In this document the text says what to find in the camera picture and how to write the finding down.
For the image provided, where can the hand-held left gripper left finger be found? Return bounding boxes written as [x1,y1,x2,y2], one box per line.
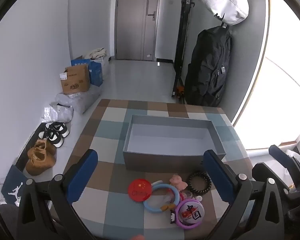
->
[16,149,98,240]

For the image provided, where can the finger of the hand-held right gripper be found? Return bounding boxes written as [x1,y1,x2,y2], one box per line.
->
[252,162,292,195]
[268,144,300,192]

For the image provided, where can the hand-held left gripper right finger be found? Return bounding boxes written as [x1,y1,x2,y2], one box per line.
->
[203,149,285,240]

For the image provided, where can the black spiral hair tie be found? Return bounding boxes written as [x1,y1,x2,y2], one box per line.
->
[187,171,212,195]

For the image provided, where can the grey cardboard box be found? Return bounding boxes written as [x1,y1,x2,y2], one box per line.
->
[122,115,227,172]

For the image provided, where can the red round badge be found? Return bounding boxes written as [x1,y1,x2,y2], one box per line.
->
[128,179,153,203]

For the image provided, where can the purple ring bracelet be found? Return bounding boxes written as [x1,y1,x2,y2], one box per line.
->
[176,197,205,230]

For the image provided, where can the blue ring bracelet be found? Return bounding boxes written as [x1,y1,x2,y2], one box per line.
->
[143,183,180,214]

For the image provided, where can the small red clear trinket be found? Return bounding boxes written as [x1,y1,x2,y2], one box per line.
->
[179,190,194,202]

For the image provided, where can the pink pig figurine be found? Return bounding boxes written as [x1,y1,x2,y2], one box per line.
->
[169,174,188,192]

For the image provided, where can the black white sneaker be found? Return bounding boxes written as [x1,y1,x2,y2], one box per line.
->
[45,130,65,147]
[39,122,69,138]

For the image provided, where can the round printed badge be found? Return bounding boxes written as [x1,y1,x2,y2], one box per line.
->
[179,199,204,225]

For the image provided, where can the brown boot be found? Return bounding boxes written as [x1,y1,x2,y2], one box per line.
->
[34,139,57,157]
[25,148,57,176]

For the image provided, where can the checkered tablecloth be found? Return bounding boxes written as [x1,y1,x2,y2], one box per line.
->
[62,99,255,240]

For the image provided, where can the grey plastic parcel bag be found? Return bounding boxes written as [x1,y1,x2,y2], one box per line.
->
[42,104,74,123]

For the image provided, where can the black shoe mat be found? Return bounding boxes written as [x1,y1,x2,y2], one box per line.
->
[15,122,50,170]

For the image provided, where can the white plastic bags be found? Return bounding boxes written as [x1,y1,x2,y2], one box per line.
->
[55,85,102,114]

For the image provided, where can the blue paper bag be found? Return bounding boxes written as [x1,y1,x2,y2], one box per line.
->
[0,164,30,205]

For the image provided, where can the brown cardboard box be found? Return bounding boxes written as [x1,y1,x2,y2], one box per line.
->
[60,64,91,95]

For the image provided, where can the blue cardboard box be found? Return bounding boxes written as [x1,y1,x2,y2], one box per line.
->
[71,57,103,87]

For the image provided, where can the large black bag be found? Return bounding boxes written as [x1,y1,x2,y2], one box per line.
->
[184,25,232,107]

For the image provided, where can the beige cloth bag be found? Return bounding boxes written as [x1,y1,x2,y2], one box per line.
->
[84,47,107,60]

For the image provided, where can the black coat stand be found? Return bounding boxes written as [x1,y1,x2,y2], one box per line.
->
[171,0,195,104]

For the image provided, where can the grey door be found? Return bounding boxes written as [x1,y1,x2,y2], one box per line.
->
[114,0,163,61]

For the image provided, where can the white hanging bag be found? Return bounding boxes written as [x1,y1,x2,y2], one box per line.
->
[195,0,250,26]

